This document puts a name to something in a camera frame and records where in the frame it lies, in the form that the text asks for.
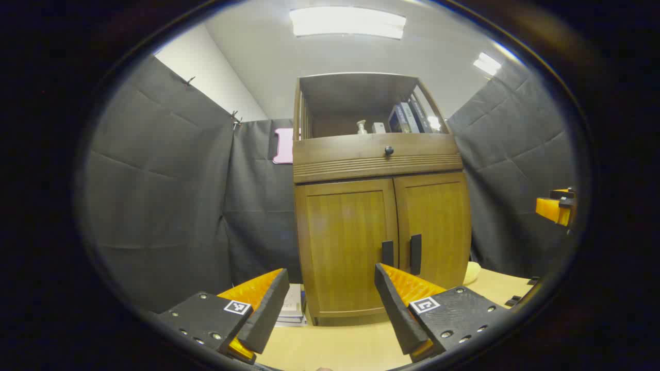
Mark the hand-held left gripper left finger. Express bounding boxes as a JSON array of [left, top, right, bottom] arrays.
[[154, 268, 290, 365]]

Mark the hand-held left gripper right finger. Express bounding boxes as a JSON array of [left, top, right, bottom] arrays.
[[374, 263, 512, 364]]

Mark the wooden cabinet door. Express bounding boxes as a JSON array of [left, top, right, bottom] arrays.
[[295, 178, 400, 317], [394, 172, 472, 289]]

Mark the wooden double-door shoe cabinet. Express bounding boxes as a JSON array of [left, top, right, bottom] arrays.
[[292, 72, 472, 326]]

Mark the wooden cabinet drawer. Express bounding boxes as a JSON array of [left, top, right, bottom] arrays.
[[293, 133, 463, 183]]

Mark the stack of books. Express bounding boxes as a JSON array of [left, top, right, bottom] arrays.
[[275, 283, 308, 328]]

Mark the small ceiling light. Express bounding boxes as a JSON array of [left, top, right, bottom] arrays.
[[473, 52, 502, 76]]

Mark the light grey book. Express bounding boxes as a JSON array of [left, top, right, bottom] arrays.
[[400, 102, 421, 133]]

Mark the blue book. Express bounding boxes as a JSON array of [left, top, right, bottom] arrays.
[[388, 106, 410, 133]]

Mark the large ceiling light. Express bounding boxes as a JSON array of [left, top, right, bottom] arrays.
[[290, 6, 407, 40]]

